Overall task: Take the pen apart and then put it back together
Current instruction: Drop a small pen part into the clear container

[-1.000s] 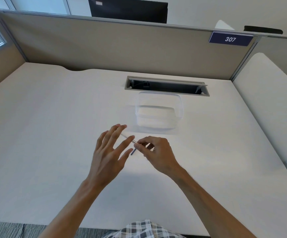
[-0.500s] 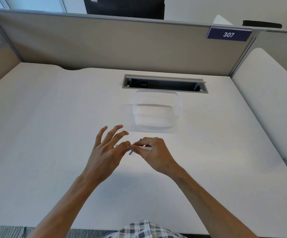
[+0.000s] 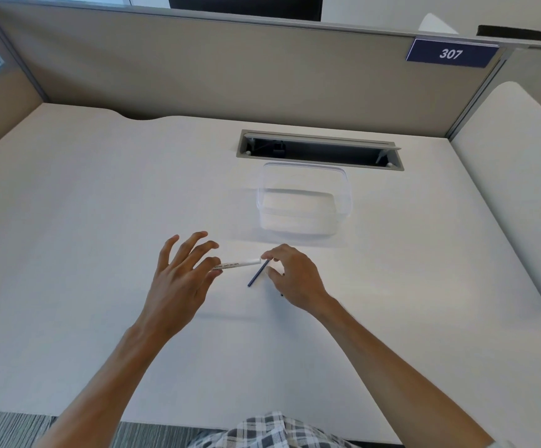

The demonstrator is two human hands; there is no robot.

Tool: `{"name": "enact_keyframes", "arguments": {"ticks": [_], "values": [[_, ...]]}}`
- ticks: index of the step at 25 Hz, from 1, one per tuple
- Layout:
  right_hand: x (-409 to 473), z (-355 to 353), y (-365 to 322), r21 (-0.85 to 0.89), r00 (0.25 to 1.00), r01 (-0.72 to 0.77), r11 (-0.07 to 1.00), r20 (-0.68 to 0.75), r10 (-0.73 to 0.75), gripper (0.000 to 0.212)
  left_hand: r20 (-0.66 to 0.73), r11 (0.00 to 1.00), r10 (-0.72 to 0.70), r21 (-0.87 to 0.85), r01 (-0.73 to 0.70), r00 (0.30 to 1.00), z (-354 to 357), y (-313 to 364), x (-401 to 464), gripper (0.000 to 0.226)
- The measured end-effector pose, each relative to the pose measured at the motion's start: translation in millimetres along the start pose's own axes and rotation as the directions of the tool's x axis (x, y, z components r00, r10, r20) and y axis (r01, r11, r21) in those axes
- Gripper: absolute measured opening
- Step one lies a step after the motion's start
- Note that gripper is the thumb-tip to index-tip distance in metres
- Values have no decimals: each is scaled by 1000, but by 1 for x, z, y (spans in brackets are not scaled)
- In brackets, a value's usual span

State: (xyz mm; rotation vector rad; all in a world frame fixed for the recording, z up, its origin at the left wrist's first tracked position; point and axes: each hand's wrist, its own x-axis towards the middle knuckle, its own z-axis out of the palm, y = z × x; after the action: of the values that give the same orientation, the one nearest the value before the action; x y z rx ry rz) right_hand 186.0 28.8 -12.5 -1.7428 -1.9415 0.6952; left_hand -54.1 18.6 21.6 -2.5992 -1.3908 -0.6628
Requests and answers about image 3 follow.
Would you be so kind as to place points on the person's right hand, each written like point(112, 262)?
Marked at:
point(301, 284)

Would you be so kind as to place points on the person's left hand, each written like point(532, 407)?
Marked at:
point(177, 298)

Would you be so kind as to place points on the old pen refill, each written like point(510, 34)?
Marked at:
point(256, 275)

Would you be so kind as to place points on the white pen with black cap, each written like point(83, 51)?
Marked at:
point(242, 263)

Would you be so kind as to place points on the person's right forearm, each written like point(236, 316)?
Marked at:
point(401, 377)

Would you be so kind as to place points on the person's left forearm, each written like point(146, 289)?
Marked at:
point(107, 391)

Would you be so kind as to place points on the clear plastic container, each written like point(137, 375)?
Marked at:
point(303, 214)

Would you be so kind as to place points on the plaid shorts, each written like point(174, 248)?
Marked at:
point(270, 433)

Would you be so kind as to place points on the white rounded side divider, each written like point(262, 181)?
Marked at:
point(513, 181)

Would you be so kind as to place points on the blue number sign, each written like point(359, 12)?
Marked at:
point(450, 54)

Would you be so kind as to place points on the black monitor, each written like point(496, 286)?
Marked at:
point(247, 6)

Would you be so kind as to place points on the white divider tip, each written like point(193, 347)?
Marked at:
point(436, 26)

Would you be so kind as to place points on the black chair back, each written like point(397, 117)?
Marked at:
point(515, 33)

